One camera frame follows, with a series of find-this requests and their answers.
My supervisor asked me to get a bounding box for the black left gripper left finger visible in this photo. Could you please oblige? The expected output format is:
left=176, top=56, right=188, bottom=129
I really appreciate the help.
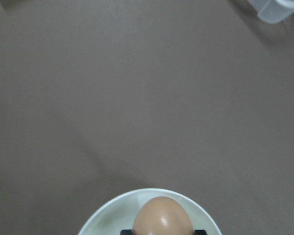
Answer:
left=120, top=229, right=133, bottom=235

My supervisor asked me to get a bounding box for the clear plastic egg box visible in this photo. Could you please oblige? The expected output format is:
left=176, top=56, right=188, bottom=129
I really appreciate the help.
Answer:
left=248, top=0, right=294, bottom=24

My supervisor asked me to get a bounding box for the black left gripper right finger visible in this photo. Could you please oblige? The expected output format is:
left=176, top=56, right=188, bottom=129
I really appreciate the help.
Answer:
left=193, top=230, right=207, bottom=235

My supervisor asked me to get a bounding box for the white round bowl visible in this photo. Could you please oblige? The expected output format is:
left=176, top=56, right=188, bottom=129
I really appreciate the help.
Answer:
left=78, top=188, right=221, bottom=235

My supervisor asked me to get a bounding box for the brown egg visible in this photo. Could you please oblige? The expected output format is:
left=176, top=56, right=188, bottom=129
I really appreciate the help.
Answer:
left=132, top=196, right=195, bottom=235

